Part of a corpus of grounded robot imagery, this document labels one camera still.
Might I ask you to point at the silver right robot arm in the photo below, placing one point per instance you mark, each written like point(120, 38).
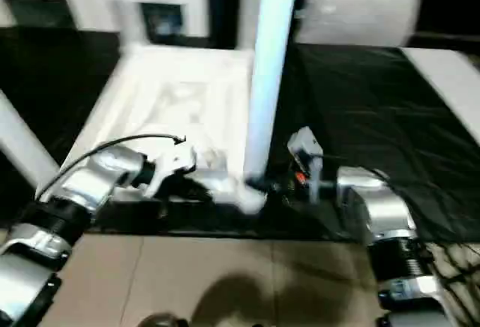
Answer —
point(382, 222)

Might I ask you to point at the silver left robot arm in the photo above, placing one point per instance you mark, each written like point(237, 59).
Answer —
point(75, 207)

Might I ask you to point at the white flat panel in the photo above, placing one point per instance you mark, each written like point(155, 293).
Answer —
point(450, 79)

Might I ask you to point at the black left robot foot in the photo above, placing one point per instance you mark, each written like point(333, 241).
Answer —
point(161, 322)

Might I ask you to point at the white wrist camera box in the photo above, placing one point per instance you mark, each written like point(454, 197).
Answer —
point(172, 163)
point(306, 151)

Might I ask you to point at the grey pillow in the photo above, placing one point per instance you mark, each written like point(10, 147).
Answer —
point(360, 16)

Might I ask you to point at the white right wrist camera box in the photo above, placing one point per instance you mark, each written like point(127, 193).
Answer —
point(306, 151)

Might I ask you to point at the white plastic table top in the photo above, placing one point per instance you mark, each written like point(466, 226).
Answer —
point(172, 102)

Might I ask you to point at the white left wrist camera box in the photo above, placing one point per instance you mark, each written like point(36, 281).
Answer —
point(172, 163)

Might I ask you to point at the black work mat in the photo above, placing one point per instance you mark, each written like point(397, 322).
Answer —
point(375, 102)

